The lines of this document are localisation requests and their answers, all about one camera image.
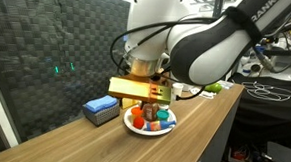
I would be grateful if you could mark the black cloth covered table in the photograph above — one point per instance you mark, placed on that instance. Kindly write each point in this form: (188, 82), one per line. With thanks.
(267, 112)

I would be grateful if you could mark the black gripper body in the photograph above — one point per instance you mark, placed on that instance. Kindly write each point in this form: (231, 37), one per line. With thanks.
(141, 105)

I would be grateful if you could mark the small blue clamp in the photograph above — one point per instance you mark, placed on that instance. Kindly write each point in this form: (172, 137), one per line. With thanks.
(260, 49)

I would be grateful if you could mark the orange lid dough tub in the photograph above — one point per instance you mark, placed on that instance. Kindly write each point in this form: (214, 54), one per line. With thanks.
(136, 112)

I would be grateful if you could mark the red white floor box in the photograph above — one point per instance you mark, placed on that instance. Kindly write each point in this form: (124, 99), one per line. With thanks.
(238, 155)

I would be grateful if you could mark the blue box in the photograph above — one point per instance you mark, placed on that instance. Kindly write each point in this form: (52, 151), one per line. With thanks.
(101, 115)

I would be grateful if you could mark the white paper plate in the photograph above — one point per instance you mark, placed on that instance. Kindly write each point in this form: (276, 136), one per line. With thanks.
(130, 123)

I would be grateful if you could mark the green fruit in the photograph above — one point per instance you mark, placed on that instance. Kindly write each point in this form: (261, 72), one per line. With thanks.
(215, 88)

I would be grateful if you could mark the blue folded cloth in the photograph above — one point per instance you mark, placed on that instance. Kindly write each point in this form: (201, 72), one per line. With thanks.
(100, 103)

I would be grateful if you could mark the white paper cup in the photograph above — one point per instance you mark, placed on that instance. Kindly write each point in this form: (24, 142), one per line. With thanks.
(177, 88)

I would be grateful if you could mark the white pill bottle blue label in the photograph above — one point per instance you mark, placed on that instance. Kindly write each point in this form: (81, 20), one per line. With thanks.
(164, 107)

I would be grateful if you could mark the blue toy bottle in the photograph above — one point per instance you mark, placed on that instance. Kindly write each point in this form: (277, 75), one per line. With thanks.
(158, 125)

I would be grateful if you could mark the clear plastic wrapper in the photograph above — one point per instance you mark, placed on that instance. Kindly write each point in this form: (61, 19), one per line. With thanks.
(226, 84)

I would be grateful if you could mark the teal lid dough tub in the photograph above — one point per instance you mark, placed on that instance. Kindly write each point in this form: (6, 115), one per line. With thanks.
(162, 115)

